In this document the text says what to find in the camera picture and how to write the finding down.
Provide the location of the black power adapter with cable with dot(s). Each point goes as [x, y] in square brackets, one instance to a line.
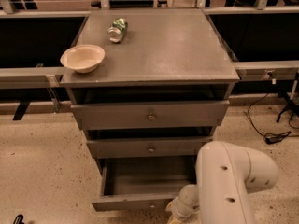
[269, 138]

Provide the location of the black object at floor corner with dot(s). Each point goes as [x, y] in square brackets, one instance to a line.
[18, 219]

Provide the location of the white ceramic bowl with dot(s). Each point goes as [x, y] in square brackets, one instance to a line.
[83, 58]

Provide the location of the grey drawer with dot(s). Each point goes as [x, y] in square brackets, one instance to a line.
[146, 147]
[150, 115]
[143, 183]

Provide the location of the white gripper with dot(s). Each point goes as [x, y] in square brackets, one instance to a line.
[179, 209]

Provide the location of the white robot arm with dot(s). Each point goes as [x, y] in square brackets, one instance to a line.
[226, 175]

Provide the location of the grey metal railing left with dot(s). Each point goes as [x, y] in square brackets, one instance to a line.
[32, 43]

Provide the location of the grey middle drawer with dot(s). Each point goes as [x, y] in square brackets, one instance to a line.
[146, 147]

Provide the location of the grey wooden drawer cabinet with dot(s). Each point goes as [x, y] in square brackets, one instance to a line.
[165, 56]

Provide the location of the green soda can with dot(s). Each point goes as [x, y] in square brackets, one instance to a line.
[117, 30]

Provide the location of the grey bottom drawer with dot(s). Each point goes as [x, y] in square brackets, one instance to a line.
[143, 183]

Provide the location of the grey top drawer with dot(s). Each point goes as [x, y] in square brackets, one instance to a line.
[150, 115]

